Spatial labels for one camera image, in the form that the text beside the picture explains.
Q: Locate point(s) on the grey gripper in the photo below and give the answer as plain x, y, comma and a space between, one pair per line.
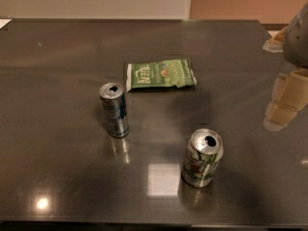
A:
297, 43

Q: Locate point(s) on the green white 7up can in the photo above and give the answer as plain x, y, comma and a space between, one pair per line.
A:
202, 156

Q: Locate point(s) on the blue silver redbull can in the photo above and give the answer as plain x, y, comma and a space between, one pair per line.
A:
112, 97

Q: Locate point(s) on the green chips bag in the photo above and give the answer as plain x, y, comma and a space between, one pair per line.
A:
162, 74

